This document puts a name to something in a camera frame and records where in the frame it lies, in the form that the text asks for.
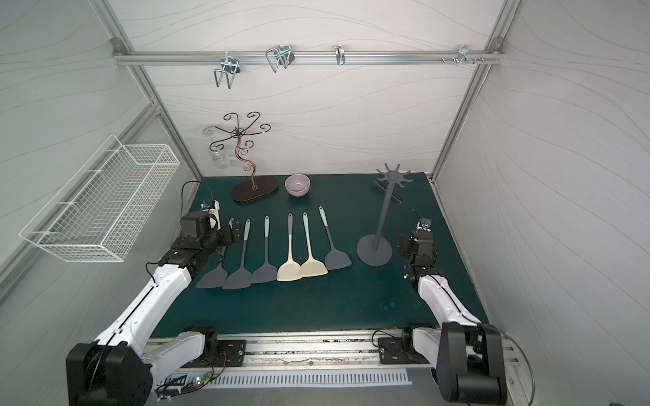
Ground brown wire mug tree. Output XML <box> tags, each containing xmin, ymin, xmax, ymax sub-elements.
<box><xmin>203</xmin><ymin>111</ymin><xmax>279</xmax><ymax>204</ymax></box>

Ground clear glass cup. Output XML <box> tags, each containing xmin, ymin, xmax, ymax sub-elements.
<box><xmin>202</xmin><ymin>126</ymin><xmax>232</xmax><ymax>169</ymax></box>

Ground green table mat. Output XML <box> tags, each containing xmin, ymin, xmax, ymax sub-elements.
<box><xmin>154</xmin><ymin>174</ymin><xmax>435</xmax><ymax>338</ymax></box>

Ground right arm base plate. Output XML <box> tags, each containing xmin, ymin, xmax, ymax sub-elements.
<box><xmin>377</xmin><ymin>337</ymin><xmax>427</xmax><ymax>365</ymax></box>

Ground white vent strip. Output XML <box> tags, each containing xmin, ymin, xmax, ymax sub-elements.
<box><xmin>206</xmin><ymin>368</ymin><xmax>412</xmax><ymax>390</ymax></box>

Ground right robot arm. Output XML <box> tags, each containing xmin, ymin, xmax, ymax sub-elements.
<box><xmin>395</xmin><ymin>226</ymin><xmax>508</xmax><ymax>405</ymax></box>

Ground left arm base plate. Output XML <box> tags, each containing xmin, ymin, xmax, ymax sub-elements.
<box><xmin>184</xmin><ymin>339</ymin><xmax>247</xmax><ymax>368</ymax></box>

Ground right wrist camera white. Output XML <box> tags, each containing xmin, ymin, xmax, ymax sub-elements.
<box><xmin>416</xmin><ymin>218</ymin><xmax>432</xmax><ymax>233</ymax></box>

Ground pink bowl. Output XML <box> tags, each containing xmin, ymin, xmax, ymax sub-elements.
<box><xmin>284</xmin><ymin>174</ymin><xmax>311</xmax><ymax>197</ymax></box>

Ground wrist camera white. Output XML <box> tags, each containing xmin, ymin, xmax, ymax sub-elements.
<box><xmin>416</xmin><ymin>218</ymin><xmax>432</xmax><ymax>233</ymax></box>
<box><xmin>201</xmin><ymin>200</ymin><xmax>221</xmax><ymax>229</ymax></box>

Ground cream spatula grey handle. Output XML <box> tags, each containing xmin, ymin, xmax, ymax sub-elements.
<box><xmin>277</xmin><ymin>213</ymin><xmax>301</xmax><ymax>283</ymax></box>

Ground black tongs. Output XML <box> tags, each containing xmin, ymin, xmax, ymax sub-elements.
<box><xmin>372</xmin><ymin>179</ymin><xmax>405</xmax><ymax>205</ymax></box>

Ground grey utensil rack stand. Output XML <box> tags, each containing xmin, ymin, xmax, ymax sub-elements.
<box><xmin>356</xmin><ymin>163</ymin><xmax>412</xmax><ymax>267</ymax></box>

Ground aluminium front rail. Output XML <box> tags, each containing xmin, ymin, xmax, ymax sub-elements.
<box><xmin>141</xmin><ymin>329</ymin><xmax>520</xmax><ymax>374</ymax></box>

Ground metal double hook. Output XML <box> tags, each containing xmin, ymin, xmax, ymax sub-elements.
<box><xmin>213</xmin><ymin>56</ymin><xmax>241</xmax><ymax>89</ymax></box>
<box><xmin>265</xmin><ymin>45</ymin><xmax>296</xmax><ymax>73</ymax></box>

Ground metal double hook left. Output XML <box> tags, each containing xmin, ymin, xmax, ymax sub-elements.
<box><xmin>213</xmin><ymin>56</ymin><xmax>241</xmax><ymax>89</ymax></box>

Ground metal bracket hook right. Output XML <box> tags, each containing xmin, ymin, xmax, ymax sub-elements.
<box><xmin>440</xmin><ymin>45</ymin><xmax>486</xmax><ymax>65</ymax></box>

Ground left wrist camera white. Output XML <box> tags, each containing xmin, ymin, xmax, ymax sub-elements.
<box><xmin>201</xmin><ymin>200</ymin><xmax>221</xmax><ymax>229</ymax></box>

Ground grey spatula green handle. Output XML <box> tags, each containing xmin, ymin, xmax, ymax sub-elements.
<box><xmin>196</xmin><ymin>218</ymin><xmax>234</xmax><ymax>289</ymax></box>
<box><xmin>252</xmin><ymin>216</ymin><xmax>278</xmax><ymax>284</ymax></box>
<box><xmin>223</xmin><ymin>219</ymin><xmax>252</xmax><ymax>290</ymax></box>

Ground white wire basket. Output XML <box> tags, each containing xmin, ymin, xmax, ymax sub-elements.
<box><xmin>19</xmin><ymin>135</ymin><xmax>179</xmax><ymax>263</ymax></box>

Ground metal double hook middle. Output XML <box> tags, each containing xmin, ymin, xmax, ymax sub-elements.
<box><xmin>265</xmin><ymin>45</ymin><xmax>296</xmax><ymax>73</ymax></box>

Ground aluminium top rail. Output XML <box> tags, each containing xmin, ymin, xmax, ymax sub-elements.
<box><xmin>113</xmin><ymin>48</ymin><xmax>505</xmax><ymax>68</ymax></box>

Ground small metal hook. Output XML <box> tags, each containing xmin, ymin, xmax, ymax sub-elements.
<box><xmin>335</xmin><ymin>45</ymin><xmax>345</xmax><ymax>66</ymax></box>

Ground aluminium rail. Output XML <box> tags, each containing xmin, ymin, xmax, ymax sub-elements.
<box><xmin>141</xmin><ymin>329</ymin><xmax>520</xmax><ymax>374</ymax></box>
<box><xmin>113</xmin><ymin>48</ymin><xmax>505</xmax><ymax>68</ymax></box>

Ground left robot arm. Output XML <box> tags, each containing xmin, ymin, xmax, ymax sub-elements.
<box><xmin>65</xmin><ymin>211</ymin><xmax>251</xmax><ymax>405</ymax></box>

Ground cream spatula green handle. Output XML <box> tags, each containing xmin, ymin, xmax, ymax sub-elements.
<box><xmin>301</xmin><ymin>211</ymin><xmax>328</xmax><ymax>277</ymax></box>

